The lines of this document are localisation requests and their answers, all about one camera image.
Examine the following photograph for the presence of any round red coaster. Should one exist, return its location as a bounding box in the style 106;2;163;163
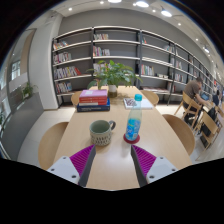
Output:
123;134;140;144

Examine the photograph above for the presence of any pink book on top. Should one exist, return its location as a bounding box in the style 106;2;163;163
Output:
80;89;107;98

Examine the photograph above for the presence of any small plant by window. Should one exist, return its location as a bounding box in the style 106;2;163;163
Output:
22;82;37;99

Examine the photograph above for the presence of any clear bottle with blue label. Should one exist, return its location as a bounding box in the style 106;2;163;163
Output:
125;94;142;141

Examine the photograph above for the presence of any wooden chair far right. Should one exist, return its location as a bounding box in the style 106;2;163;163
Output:
141;90;159;106

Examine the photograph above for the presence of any seated person in blue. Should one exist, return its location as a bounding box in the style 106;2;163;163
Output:
213;90;222;106

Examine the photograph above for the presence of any wooden chair far left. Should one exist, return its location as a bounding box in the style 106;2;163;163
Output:
71;91;82;107

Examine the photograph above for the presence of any red book in stack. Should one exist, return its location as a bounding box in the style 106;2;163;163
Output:
79;97;107;106

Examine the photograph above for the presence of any green ceramic mug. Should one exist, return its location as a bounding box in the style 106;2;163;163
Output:
89;120;116;146

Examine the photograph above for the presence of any wooden chair near left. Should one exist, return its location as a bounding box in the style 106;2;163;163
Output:
38;122;68;170

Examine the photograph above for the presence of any large dark bookshelf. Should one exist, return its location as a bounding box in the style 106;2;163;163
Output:
52;26;215;105

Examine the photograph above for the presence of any white book with dark picture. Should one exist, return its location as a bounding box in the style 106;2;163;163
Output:
123;98;153;109

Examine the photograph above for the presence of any wooden chair with black bag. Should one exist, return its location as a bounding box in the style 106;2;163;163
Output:
194;112;224;161

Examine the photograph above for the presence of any wooden chair near right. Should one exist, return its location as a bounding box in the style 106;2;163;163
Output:
163;114;195;155

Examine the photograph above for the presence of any dark blue bottom book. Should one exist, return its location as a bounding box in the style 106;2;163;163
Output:
76;100;110;112

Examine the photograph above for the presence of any green potted plant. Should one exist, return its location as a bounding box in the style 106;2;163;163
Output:
87;60;142;97

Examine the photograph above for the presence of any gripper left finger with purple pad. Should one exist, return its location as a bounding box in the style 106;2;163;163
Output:
48;145;96;187

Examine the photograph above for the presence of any seated man in brown shirt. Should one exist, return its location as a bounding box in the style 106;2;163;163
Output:
183;77;208;123

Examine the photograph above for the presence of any black backpack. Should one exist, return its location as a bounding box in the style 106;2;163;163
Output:
200;108;218;148

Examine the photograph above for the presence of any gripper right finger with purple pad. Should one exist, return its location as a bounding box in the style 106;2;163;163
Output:
131;145;177;187

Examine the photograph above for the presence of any wooden chair under man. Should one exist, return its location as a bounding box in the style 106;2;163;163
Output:
177;93;202;127

